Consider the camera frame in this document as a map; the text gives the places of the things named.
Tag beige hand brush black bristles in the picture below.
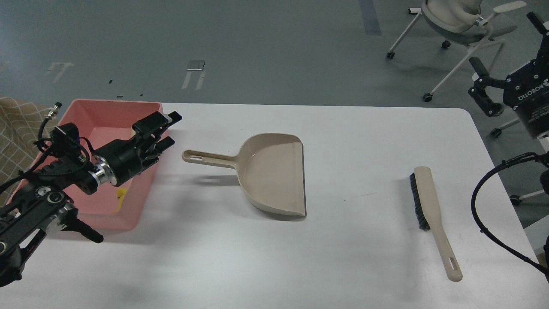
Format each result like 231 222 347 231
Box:
409 166 463 283

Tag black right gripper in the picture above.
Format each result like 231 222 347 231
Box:
468 12 549 139

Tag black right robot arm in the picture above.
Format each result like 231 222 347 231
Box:
468 12 548 276

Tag white rolling chair background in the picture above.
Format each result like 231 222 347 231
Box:
386 0 527 102

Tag yellow sponge piece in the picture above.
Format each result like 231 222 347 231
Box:
112 188 128 214

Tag beige plastic dustpan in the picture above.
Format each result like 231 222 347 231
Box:
181 133 307 217

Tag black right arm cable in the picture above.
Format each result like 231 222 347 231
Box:
471 152 549 277

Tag pink plastic bin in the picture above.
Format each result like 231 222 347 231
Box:
59 99 163 231

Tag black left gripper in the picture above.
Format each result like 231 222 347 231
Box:
94 111 182 187

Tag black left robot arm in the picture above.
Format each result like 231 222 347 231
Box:
1 102 182 286

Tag beige checked cloth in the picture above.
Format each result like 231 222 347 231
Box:
0 96 51 184

